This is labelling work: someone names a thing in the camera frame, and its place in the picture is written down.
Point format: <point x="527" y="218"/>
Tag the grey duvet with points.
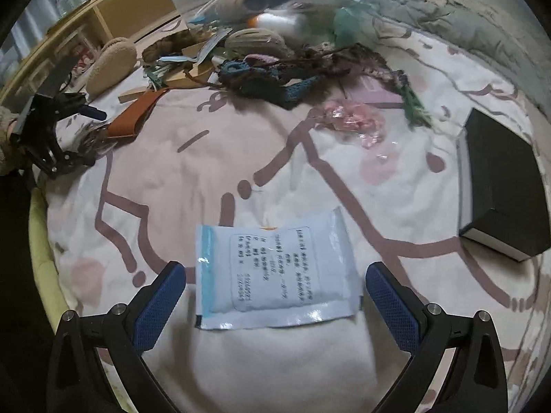
<point x="465" y="17"/>

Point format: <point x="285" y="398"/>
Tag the black cardboard box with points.
<point x="499" y="180"/>

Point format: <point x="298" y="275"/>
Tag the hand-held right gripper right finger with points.
<point x="391" y="307"/>

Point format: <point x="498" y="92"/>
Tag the brown fur headband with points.
<point x="165" y="47"/>

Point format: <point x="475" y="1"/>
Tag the pink clear plastic bag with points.
<point x="353" y="118"/>

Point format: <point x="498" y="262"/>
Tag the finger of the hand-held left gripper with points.
<point x="79" y="159"/>
<point x="94" y="112"/>

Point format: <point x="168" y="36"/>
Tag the beige fuzzy slipper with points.
<point x="109" y="64"/>

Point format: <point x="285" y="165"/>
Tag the wooden oval brush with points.
<point x="254" y="41"/>

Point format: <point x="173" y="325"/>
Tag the doll in plastic bag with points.
<point x="82" y="51"/>

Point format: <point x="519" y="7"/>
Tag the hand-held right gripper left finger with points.
<point x="157" y="307"/>

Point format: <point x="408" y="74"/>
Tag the white plastic bag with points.
<point x="280" y="23"/>

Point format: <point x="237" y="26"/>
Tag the white blue sachet packet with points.
<point x="209" y="49"/>
<point x="275" y="266"/>

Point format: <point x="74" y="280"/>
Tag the tan twine spool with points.
<point x="239" y="3"/>

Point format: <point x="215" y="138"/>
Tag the purple green crochet piece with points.
<point x="344" y="61"/>

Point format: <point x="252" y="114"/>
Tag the brown leather case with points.
<point x="133" y="116"/>

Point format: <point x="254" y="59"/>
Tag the teal plastic bag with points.
<point x="349" y="25"/>

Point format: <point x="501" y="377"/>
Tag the pink paper card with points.
<point x="374" y="93"/>

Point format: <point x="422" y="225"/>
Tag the blue crochet piece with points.
<point x="258" y="84"/>

